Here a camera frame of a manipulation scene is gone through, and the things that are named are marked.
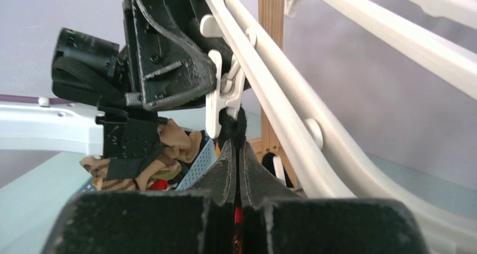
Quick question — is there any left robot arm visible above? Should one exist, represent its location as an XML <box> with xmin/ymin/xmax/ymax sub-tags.
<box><xmin>1</xmin><ymin>0</ymin><xmax>232</xmax><ymax>180</ymax></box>

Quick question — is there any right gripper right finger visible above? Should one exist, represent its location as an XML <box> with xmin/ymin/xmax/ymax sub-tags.
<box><xmin>238</xmin><ymin>142</ymin><xmax>300</xmax><ymax>253</ymax></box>

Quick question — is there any red black argyle sock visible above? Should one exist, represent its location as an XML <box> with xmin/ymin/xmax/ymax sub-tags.
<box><xmin>216</xmin><ymin>107</ymin><xmax>247</xmax><ymax>254</ymax></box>

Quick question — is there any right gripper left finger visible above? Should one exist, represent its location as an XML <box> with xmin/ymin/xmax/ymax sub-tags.
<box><xmin>191</xmin><ymin>140</ymin><xmax>236</xmax><ymax>253</ymax></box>

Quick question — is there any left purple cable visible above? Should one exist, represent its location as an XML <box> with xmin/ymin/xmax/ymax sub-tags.
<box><xmin>0</xmin><ymin>93</ymin><xmax>75</xmax><ymax>105</ymax></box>

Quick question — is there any pile of socks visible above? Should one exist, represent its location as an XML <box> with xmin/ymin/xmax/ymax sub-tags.
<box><xmin>79</xmin><ymin>119</ymin><xmax>206</xmax><ymax>192</ymax></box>

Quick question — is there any light blue perforated basket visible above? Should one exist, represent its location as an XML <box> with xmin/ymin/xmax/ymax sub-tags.
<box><xmin>77</xmin><ymin>137</ymin><xmax>217</xmax><ymax>194</ymax></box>

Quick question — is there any wooden hanger stand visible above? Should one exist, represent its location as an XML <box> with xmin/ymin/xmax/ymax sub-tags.
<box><xmin>251</xmin><ymin>0</ymin><xmax>298</xmax><ymax>184</ymax></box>

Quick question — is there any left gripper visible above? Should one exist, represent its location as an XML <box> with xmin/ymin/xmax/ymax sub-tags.
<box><xmin>122</xmin><ymin>0</ymin><xmax>236</xmax><ymax>112</ymax></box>

